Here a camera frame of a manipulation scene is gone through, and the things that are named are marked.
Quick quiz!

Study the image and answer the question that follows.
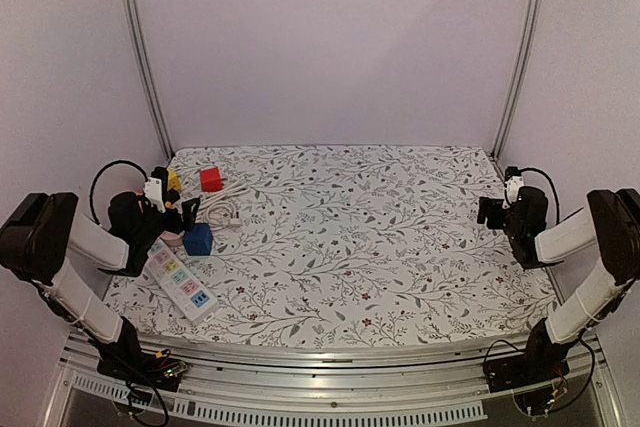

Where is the yellow cube socket adapter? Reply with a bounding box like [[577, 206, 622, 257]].
[[167, 169, 182, 193]]

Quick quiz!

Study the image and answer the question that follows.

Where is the blue cube socket adapter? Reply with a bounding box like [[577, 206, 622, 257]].
[[183, 223, 213, 257]]

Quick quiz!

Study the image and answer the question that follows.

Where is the red cube socket adapter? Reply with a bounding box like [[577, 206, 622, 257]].
[[199, 167, 224, 193]]

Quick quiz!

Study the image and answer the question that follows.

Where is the white multicolour power strip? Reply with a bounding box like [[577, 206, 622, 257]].
[[145, 239, 219, 326]]

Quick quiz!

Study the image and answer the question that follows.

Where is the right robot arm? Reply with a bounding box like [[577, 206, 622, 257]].
[[477, 186, 639, 392]]

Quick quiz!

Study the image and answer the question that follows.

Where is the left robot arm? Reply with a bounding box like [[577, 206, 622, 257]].
[[1, 192, 200, 392]]

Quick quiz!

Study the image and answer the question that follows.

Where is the pink round power socket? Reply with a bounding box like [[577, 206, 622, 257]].
[[160, 231, 184, 248]]

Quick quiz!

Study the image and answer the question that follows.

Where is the floral table mat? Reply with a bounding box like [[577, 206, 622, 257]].
[[106, 146, 557, 349]]

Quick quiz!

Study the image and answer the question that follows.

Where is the white coiled power cable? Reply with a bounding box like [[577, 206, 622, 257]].
[[179, 180, 248, 229]]

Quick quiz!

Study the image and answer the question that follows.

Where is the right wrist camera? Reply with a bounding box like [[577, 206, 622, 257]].
[[503, 166, 525, 209]]

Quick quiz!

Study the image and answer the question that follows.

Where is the right aluminium frame post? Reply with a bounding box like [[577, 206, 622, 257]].
[[490, 0, 543, 161]]

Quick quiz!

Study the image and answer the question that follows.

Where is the aluminium frame post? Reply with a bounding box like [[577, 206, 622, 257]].
[[490, 0, 543, 161], [122, 0, 175, 161]]

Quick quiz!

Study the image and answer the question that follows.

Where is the left aluminium frame post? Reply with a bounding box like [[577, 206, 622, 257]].
[[122, 0, 175, 161]]

